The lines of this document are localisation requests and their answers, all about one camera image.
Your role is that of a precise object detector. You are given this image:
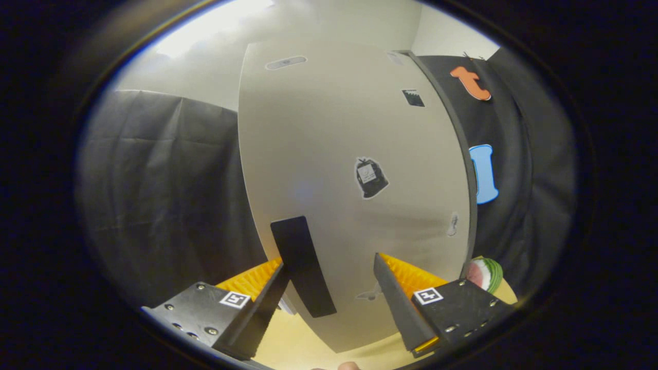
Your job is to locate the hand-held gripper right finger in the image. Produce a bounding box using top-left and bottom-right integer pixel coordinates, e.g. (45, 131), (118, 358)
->
(374, 252), (515, 359)

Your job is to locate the dark grey shoe cabinet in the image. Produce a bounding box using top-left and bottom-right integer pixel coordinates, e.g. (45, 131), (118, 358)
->
(391, 50), (479, 281)

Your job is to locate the black backdrop cloth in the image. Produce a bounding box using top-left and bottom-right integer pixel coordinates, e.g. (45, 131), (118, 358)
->
(77, 46), (576, 309)

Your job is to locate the black door handle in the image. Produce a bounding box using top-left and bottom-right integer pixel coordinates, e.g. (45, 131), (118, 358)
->
(270, 216), (338, 318)

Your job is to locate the watermelon slice toy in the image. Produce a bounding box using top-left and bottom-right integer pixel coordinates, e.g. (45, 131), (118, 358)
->
(465, 257), (504, 294)

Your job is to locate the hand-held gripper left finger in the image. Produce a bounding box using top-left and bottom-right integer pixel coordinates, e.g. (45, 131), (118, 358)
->
(141, 257), (291, 360)

